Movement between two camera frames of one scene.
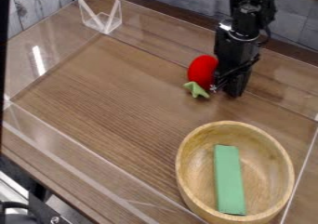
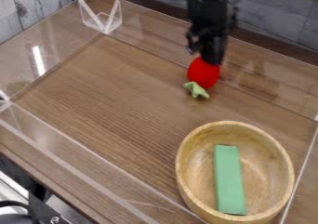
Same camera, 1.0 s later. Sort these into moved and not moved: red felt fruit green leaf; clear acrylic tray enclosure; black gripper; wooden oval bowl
Moved: black gripper
Not moved: clear acrylic tray enclosure; red felt fruit green leaf; wooden oval bowl
